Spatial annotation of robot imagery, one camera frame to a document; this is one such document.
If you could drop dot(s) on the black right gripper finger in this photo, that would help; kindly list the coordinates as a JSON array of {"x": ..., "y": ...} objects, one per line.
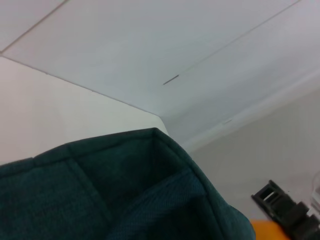
[{"x": 295, "y": 217}]

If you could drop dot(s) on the yellow pear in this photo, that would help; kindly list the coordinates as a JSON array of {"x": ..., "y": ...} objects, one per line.
[{"x": 267, "y": 230}]

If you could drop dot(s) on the dark teal insulated lunch bag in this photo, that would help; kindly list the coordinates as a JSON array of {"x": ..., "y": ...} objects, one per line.
[{"x": 100, "y": 195}]

